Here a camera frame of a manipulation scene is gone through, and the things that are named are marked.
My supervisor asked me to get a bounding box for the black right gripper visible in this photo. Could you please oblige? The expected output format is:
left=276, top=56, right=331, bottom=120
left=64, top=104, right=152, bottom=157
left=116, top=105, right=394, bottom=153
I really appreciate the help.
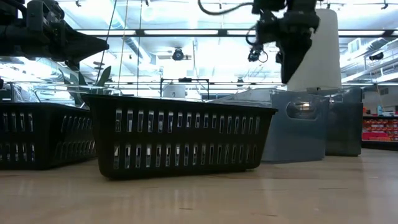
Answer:
left=256, top=11, right=322, bottom=85

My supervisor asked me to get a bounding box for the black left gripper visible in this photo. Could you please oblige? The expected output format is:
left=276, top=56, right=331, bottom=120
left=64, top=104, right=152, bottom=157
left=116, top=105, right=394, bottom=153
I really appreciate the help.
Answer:
left=18, top=0, right=110, bottom=72

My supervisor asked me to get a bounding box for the clear plastic container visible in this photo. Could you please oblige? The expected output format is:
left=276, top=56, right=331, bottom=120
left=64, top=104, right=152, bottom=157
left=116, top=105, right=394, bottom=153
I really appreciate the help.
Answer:
left=8, top=81, right=88, bottom=108

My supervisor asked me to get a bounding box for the gray plastic bin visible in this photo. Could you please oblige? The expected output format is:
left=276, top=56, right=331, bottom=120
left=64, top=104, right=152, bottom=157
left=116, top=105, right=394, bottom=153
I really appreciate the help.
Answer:
left=310, top=86, right=364, bottom=157
left=261, top=88, right=331, bottom=164

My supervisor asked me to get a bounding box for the black slotted plastic basket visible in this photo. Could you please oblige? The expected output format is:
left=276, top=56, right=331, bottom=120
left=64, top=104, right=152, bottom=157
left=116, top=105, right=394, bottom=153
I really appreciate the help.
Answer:
left=0, top=102, right=98, bottom=171
left=81, top=94, right=279, bottom=180

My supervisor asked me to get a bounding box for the store shelf with red products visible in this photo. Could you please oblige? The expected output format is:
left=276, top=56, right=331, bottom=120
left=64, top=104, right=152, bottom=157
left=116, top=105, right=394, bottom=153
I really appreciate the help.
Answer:
left=361, top=114, right=398, bottom=151

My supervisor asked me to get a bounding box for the white shade wooden base lamp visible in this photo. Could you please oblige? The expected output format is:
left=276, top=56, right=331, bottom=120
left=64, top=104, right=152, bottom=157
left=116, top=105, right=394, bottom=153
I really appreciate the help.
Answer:
left=285, top=8, right=343, bottom=93

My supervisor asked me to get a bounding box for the white cylinder object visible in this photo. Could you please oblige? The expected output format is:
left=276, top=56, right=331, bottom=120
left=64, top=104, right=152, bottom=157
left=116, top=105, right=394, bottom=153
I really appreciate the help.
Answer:
left=162, top=84, right=187, bottom=99

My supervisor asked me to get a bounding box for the black wrist camera with cable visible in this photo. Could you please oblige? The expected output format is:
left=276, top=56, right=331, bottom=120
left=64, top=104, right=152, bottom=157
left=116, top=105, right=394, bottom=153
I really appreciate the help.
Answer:
left=246, top=24, right=269, bottom=63

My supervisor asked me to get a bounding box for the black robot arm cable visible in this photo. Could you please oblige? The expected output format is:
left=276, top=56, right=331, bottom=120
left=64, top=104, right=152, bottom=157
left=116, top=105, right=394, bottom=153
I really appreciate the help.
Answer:
left=197, top=0, right=255, bottom=16

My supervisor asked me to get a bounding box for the black ceiling dome camera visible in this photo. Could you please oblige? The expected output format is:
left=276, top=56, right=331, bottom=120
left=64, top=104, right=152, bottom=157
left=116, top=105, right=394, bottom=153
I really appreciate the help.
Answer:
left=171, top=47, right=185, bottom=62

